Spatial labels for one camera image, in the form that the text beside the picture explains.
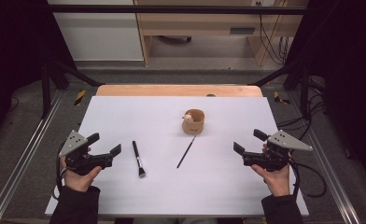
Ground light wooden desk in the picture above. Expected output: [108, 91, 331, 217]
[134, 0, 308, 67]

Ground bundle of black floor cables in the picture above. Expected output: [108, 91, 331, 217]
[276, 76, 327, 132]

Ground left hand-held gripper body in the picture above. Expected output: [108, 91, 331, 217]
[58, 129, 114, 176]

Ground black metal frame bar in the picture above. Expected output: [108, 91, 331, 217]
[47, 4, 307, 16]

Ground wooden brush holder cup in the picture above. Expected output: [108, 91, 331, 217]
[181, 108, 206, 135]

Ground white cabinet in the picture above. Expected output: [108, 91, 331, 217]
[47, 0, 145, 62]

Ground black makeup brush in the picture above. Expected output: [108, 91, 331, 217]
[132, 140, 148, 179]

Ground person's right hand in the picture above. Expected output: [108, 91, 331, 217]
[250, 143, 292, 198]

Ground black metal frame strut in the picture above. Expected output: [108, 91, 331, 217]
[249, 60, 313, 120]
[41, 59, 105, 119]

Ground wooden table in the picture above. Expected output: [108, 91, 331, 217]
[95, 84, 264, 98]

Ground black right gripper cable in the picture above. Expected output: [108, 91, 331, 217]
[285, 153, 301, 203]

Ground white board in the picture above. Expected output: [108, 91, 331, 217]
[44, 95, 310, 217]

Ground hanging black cables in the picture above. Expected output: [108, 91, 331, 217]
[258, 2, 293, 65]

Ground black curtain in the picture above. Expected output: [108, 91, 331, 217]
[0, 0, 77, 150]
[285, 0, 366, 185]

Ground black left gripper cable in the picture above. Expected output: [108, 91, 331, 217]
[51, 141, 69, 201]

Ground yellow black floor tape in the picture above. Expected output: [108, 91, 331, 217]
[273, 91, 291, 105]
[74, 90, 88, 107]

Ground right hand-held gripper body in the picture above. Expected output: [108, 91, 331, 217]
[242, 129, 314, 173]

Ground person's left hand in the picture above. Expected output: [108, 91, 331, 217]
[59, 148, 103, 193]

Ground thin black brush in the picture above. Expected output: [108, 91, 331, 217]
[176, 134, 198, 170]

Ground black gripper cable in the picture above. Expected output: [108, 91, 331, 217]
[51, 141, 69, 201]
[285, 153, 301, 203]

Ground black floor cable loop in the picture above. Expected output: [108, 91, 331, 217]
[291, 120, 328, 199]

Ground aluminium floor rail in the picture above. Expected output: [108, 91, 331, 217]
[287, 91, 363, 224]
[0, 90, 65, 224]

